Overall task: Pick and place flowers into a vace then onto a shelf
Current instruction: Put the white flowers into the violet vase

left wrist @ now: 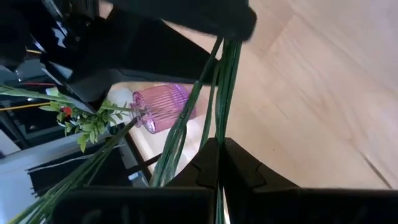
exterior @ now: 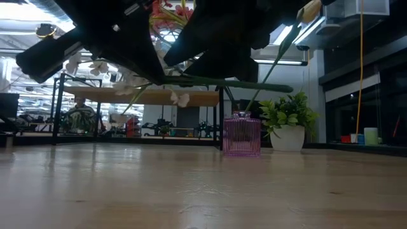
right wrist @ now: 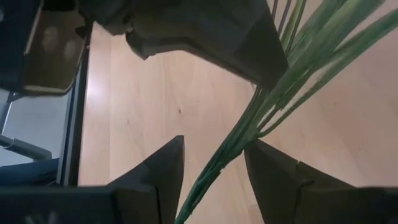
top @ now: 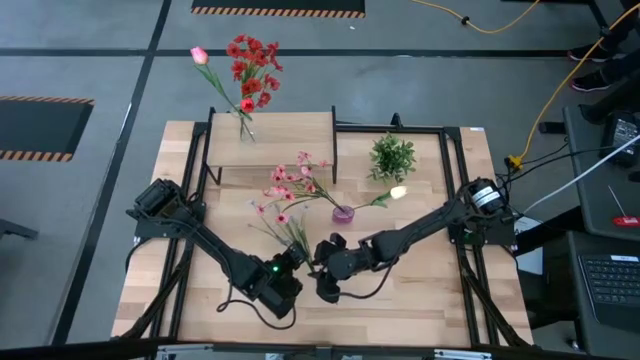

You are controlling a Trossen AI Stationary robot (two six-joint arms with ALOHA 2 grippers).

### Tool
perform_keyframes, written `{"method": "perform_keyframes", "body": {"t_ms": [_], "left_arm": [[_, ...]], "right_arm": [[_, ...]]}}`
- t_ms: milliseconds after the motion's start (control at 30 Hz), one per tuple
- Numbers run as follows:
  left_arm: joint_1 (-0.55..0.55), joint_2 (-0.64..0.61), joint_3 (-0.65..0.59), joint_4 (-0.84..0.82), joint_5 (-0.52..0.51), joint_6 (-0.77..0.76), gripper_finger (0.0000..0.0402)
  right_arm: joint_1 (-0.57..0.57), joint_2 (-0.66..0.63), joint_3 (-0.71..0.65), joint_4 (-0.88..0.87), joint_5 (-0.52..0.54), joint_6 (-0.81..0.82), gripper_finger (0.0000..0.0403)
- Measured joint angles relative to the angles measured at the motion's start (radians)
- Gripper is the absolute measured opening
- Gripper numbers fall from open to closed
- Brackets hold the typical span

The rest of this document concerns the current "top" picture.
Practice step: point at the grey stand foot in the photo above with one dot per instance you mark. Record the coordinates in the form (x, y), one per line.
(15, 229)

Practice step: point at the black handheld device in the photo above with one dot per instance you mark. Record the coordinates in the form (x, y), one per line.
(622, 140)

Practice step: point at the pink blossom flower spray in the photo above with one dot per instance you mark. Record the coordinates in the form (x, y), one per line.
(278, 175)

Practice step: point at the green plant in white pot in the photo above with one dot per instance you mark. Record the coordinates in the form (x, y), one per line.
(392, 160)

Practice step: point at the black keyboard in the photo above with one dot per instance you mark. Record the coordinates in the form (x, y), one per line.
(615, 285)

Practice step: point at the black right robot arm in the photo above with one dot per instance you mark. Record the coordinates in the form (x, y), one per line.
(425, 225)

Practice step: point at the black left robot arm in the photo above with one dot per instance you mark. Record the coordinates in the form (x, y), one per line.
(210, 245)

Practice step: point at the white box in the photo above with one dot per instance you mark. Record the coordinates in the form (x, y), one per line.
(530, 250)

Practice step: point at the purple ribbed glass vase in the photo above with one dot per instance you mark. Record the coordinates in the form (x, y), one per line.
(343, 216)

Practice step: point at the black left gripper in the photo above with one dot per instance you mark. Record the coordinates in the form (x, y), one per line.
(282, 290)

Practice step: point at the dark grey desk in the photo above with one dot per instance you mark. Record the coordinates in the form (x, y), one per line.
(595, 200)
(600, 345)

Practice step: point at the pink tulip stem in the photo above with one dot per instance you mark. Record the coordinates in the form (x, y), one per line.
(199, 55)

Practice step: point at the black metal table frame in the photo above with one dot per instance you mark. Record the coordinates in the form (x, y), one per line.
(425, 129)

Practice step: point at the wooden shelf with black legs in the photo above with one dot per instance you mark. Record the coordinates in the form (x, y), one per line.
(290, 140)

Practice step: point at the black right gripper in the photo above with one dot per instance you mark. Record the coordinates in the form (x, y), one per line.
(330, 247)

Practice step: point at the person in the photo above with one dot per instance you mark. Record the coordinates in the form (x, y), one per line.
(590, 82)

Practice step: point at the black hazard striped floor mat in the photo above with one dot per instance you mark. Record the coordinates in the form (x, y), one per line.
(40, 125)
(275, 5)

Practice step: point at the silver metal bracket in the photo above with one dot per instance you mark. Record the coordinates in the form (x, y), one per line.
(462, 354)
(185, 351)

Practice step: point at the red blossom flower spray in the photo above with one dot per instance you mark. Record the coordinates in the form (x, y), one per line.
(250, 87)

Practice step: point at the tall clear glass vase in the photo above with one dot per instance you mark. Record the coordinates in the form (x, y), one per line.
(245, 132)

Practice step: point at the cream white tulip stem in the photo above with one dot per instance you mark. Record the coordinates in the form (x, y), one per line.
(398, 192)

